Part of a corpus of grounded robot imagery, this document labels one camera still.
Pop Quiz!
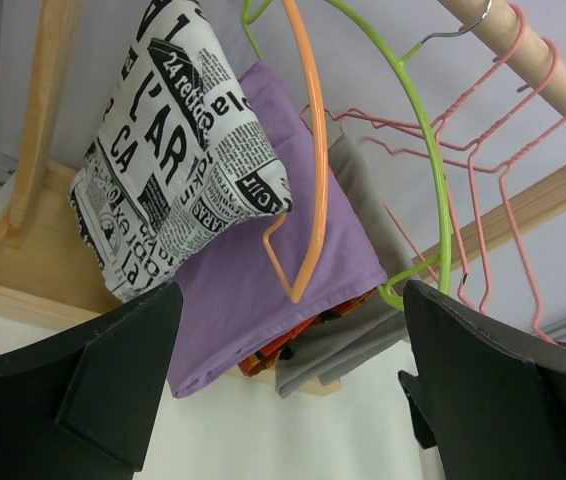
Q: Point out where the grey garment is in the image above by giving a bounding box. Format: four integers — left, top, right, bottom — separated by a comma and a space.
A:
275, 135, 413, 398

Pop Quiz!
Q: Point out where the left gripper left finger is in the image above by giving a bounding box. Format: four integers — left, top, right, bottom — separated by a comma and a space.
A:
0, 283, 183, 479

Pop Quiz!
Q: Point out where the wooden clothes rack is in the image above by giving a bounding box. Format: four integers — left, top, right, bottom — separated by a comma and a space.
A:
0, 0, 566, 396

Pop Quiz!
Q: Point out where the green hanger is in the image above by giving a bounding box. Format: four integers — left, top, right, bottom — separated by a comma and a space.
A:
239, 0, 452, 311

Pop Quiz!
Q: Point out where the orange hanger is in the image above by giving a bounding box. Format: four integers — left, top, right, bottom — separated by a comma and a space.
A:
262, 1, 330, 304

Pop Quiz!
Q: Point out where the black white patterned garment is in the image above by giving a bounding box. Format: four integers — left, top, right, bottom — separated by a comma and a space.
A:
69, 1, 293, 301

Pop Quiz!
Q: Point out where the purple garment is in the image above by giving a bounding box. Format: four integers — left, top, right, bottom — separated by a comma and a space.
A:
168, 61, 387, 398

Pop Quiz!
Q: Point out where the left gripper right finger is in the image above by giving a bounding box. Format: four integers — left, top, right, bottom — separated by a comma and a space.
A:
398, 280, 566, 479

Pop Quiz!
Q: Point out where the orange black patterned garment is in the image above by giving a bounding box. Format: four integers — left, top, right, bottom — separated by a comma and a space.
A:
236, 287, 379, 379

